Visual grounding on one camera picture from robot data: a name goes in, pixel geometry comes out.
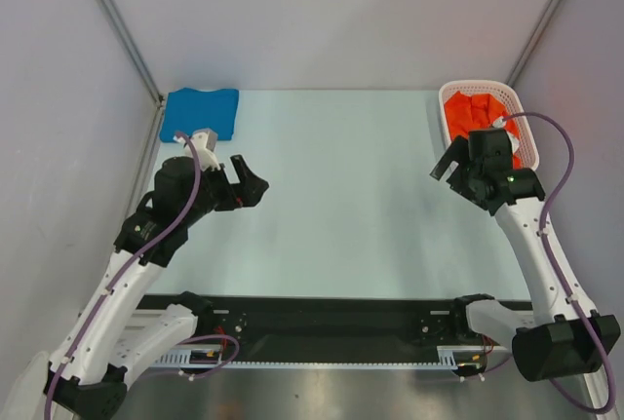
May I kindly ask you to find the white plastic basket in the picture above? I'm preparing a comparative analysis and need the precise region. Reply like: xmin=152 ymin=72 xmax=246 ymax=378
xmin=439 ymin=80 xmax=539 ymax=171

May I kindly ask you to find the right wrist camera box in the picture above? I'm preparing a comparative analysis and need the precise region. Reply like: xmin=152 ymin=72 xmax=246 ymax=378
xmin=468 ymin=129 xmax=514 ymax=161

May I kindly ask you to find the folded blue t shirt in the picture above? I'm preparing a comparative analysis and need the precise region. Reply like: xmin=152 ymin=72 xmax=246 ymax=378
xmin=159 ymin=88 xmax=240 ymax=143

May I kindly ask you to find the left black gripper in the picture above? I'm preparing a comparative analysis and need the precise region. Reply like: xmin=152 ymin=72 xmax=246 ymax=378
xmin=181 ymin=154 xmax=267 ymax=225

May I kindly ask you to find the left aluminium corner post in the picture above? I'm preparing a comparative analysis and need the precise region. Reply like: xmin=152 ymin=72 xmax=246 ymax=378
xmin=95 ymin=0 xmax=164 ymax=108

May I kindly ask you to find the right aluminium corner post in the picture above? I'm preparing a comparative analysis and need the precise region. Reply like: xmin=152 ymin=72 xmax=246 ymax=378
xmin=506 ymin=0 xmax=565 ymax=87

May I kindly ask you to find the aluminium corner post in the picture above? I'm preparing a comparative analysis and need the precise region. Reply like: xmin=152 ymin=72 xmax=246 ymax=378
xmin=95 ymin=0 xmax=164 ymax=108
xmin=506 ymin=0 xmax=565 ymax=87

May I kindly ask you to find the white slotted cable duct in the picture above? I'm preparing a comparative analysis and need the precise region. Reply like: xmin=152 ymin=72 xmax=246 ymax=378
xmin=150 ymin=345 xmax=485 ymax=372

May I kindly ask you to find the orange t shirt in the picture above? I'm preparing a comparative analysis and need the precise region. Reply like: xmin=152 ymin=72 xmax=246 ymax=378
xmin=444 ymin=92 xmax=510 ymax=140

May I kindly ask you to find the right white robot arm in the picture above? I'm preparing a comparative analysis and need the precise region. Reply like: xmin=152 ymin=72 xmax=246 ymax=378
xmin=431 ymin=129 xmax=621 ymax=382

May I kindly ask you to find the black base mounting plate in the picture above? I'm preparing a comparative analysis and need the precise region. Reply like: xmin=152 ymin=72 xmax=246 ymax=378
xmin=140 ymin=295 xmax=537 ymax=365

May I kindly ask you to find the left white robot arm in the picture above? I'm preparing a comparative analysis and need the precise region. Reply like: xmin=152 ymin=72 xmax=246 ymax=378
xmin=43 ymin=155 xmax=269 ymax=419

